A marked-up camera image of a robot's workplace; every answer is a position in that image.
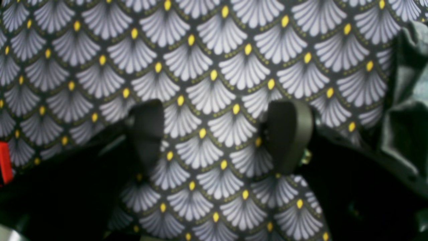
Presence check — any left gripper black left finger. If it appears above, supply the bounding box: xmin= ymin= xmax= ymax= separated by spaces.
xmin=1 ymin=100 xmax=165 ymax=241

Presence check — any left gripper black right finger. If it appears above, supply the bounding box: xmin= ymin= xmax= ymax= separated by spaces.
xmin=266 ymin=100 xmax=427 ymax=241

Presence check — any light grey T-shirt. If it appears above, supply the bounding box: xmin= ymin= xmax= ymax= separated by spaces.
xmin=379 ymin=21 xmax=428 ymax=180

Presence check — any red table clamp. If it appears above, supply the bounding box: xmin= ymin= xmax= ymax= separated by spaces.
xmin=0 ymin=142 xmax=14 ymax=187

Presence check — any fan-patterned table cloth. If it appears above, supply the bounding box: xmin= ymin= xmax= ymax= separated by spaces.
xmin=0 ymin=0 xmax=427 ymax=241

